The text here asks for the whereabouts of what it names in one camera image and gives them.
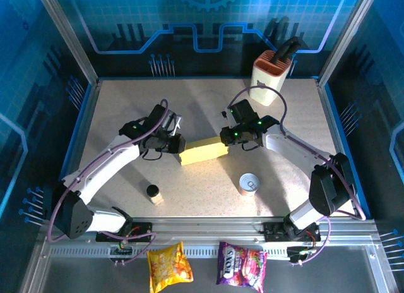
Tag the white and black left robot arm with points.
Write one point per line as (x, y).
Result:
(101, 166)

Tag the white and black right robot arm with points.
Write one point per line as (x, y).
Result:
(293, 147)

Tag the aluminium side rail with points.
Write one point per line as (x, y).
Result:
(341, 147)
(87, 116)

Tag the aluminium front rail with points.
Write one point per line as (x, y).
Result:
(205, 230)

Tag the cream knife block orange top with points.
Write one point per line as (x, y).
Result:
(265, 81)

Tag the tin can with pull tab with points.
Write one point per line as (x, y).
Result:
(249, 182)

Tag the aluminium frame post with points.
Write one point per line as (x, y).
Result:
(346, 37)
(69, 40)

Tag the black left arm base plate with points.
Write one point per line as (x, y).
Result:
(142, 228)

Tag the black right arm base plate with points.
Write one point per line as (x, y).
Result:
(271, 231)

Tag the white and yellow paper box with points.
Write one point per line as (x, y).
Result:
(203, 151)

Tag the purple candy bag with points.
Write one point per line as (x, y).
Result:
(240, 267)

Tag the small jar with black lid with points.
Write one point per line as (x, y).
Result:
(153, 189)

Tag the aluminium lower tray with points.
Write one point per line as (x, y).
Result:
(94, 274)

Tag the yellow snack bag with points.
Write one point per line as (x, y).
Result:
(167, 267)

